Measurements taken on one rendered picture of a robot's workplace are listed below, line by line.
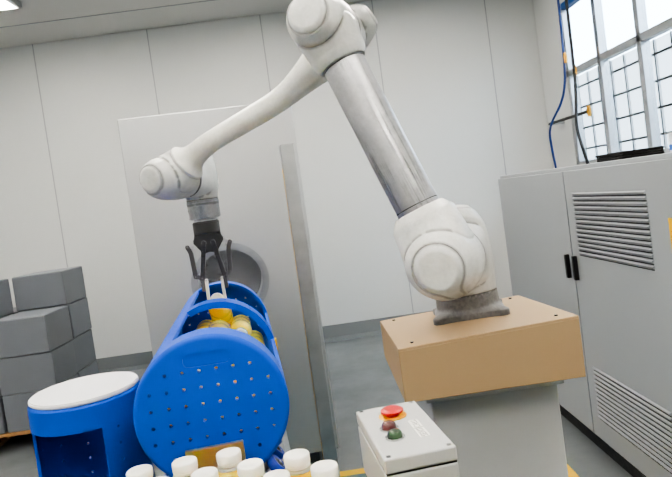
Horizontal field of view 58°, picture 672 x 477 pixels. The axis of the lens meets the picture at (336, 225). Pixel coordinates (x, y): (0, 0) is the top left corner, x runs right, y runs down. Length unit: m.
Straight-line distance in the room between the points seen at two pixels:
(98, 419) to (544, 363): 1.08
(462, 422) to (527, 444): 0.16
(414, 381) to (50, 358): 3.69
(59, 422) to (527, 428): 1.13
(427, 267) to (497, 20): 5.68
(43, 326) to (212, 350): 3.60
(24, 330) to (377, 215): 3.43
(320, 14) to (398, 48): 5.18
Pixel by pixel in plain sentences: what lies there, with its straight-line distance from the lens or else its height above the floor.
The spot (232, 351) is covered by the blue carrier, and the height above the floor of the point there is 1.19.
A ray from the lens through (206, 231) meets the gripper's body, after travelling 1.74.
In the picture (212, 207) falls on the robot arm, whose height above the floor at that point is 1.47.
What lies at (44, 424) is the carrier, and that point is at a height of 0.99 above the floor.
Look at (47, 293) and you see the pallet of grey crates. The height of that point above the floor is 1.03.
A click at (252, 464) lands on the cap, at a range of 0.97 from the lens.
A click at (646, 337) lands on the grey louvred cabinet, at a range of 2.76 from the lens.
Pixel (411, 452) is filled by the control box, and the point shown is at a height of 1.10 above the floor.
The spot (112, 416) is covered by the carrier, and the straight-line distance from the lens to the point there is 1.72.
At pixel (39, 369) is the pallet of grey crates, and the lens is 4.81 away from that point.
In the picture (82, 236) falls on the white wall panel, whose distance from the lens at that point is 6.73.
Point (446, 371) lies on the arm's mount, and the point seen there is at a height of 1.05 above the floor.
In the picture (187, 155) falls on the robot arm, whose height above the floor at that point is 1.61.
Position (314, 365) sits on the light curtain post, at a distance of 2.64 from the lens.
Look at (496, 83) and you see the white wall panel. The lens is 6.67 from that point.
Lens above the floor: 1.45
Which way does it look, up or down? 2 degrees down
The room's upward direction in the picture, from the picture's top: 8 degrees counter-clockwise
